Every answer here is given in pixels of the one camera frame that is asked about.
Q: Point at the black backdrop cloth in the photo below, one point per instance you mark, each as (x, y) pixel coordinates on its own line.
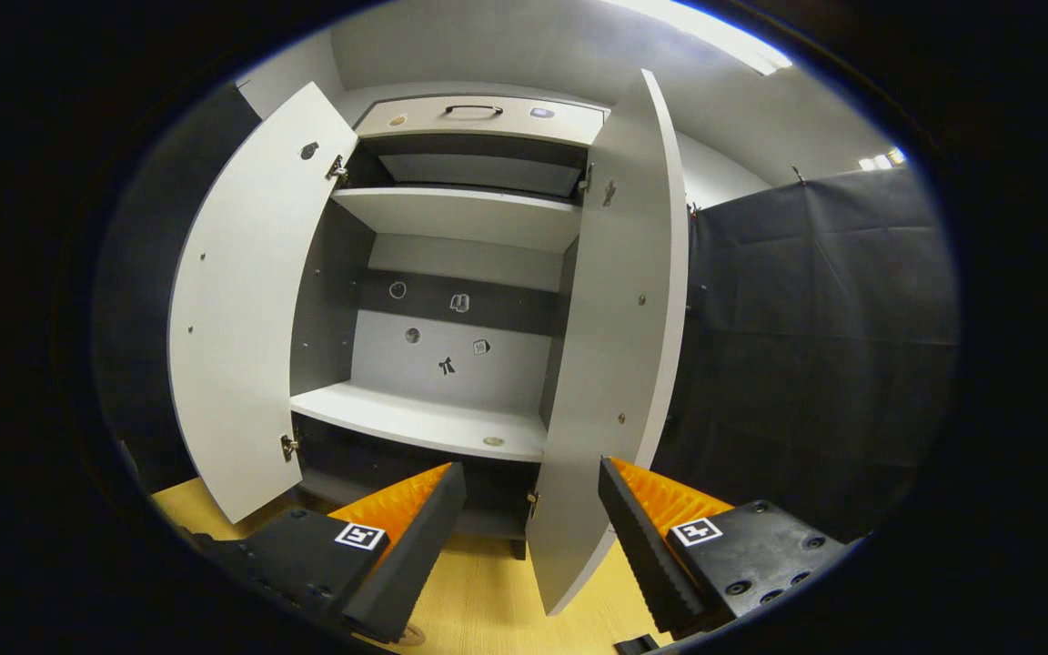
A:
(806, 346)

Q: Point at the small ceiling light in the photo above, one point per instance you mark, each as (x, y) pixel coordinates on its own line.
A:
(883, 159)

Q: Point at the white cabinet door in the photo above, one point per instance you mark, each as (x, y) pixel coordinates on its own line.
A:
(606, 346)
(251, 300)

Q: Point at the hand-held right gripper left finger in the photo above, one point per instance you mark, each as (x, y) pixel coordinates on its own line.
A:
(415, 546)

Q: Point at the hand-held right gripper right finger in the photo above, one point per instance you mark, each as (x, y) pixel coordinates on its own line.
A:
(642, 546)

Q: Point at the long ceiling light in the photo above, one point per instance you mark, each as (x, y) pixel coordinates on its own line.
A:
(715, 32)

